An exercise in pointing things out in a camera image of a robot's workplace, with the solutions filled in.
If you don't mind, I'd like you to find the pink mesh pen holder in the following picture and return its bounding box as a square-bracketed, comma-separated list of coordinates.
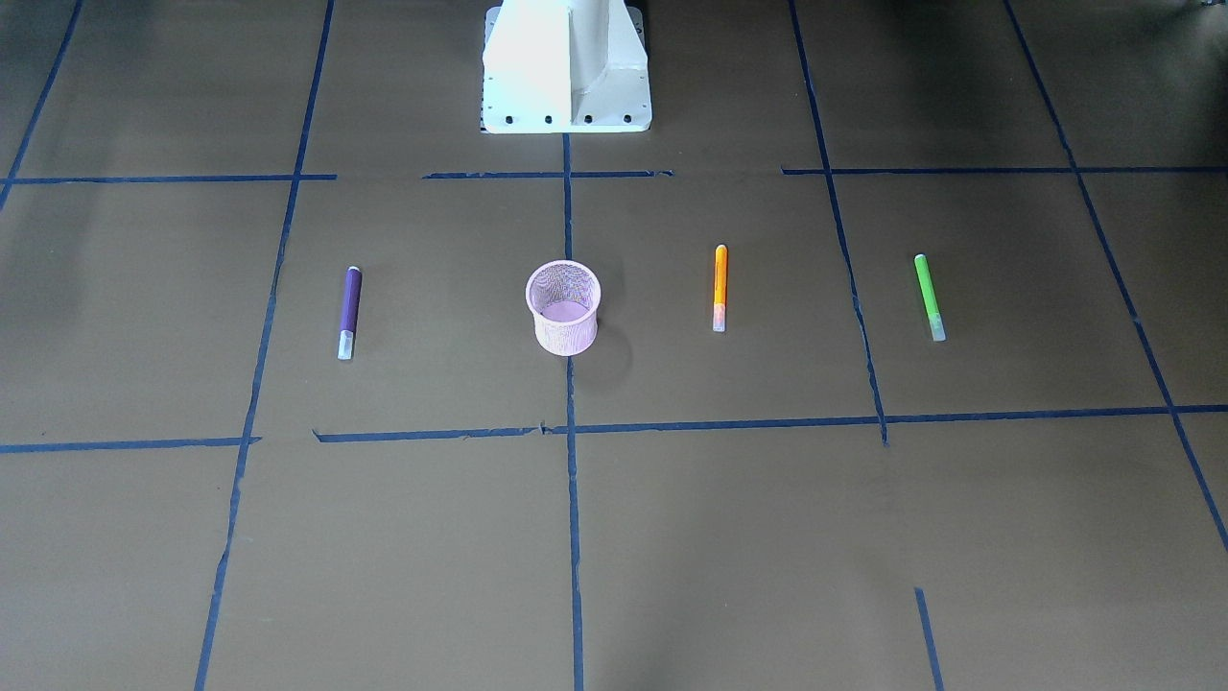
[526, 261, 602, 357]

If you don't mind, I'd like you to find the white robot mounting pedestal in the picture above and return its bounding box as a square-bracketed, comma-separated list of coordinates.
[480, 1, 653, 135]

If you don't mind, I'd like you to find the green marker pen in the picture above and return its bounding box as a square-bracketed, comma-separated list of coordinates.
[912, 253, 947, 342]

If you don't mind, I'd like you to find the orange marker pen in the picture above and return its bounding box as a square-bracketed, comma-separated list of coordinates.
[712, 244, 729, 333]

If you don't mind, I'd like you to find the purple marker pen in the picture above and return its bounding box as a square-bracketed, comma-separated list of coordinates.
[336, 266, 363, 360]

